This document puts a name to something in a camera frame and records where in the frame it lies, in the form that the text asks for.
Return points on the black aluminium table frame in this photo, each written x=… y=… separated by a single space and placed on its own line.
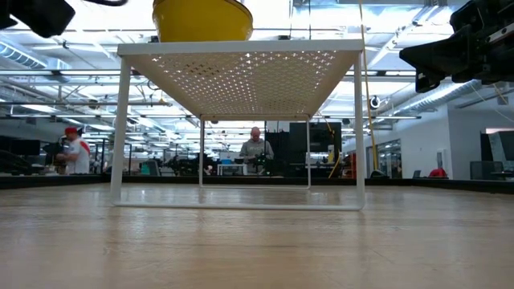
x=441 y=184

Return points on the grey cabinet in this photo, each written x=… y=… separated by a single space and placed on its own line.
x=486 y=170

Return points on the black cabinet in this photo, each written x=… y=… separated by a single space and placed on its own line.
x=321 y=138

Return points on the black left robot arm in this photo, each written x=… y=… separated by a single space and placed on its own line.
x=36 y=16

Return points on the round black white device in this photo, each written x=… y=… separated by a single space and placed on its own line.
x=374 y=102

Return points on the yellow patterned mini bowl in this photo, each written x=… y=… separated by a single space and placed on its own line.
x=201 y=22

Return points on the white perforated metal shelf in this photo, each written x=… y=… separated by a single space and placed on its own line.
x=241 y=47

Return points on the person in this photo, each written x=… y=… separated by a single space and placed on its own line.
x=256 y=150
x=78 y=156

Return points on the red storage rack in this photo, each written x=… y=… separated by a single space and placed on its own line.
x=353 y=164

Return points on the red bag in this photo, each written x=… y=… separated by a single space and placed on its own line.
x=437 y=173

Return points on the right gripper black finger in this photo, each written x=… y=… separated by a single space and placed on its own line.
x=421 y=56
x=455 y=48

